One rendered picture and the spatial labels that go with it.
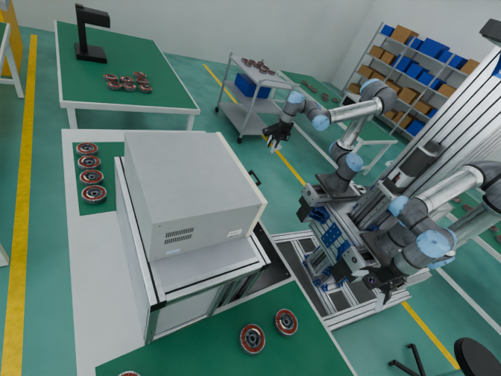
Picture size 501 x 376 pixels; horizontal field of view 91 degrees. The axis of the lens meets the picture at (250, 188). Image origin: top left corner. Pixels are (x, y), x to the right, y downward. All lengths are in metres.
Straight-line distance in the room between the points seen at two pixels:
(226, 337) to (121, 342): 0.40
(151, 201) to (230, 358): 0.73
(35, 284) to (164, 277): 1.42
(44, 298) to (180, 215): 1.51
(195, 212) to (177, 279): 0.23
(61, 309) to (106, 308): 0.87
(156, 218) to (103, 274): 0.61
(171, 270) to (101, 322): 0.43
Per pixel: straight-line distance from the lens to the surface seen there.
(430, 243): 0.89
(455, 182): 1.16
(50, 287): 2.16
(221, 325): 1.23
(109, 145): 1.91
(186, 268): 0.88
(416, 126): 7.27
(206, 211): 0.77
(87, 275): 1.30
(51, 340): 2.03
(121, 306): 1.22
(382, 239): 1.52
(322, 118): 1.29
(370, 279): 0.95
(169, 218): 0.73
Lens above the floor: 1.89
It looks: 39 degrees down
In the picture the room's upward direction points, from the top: 24 degrees clockwise
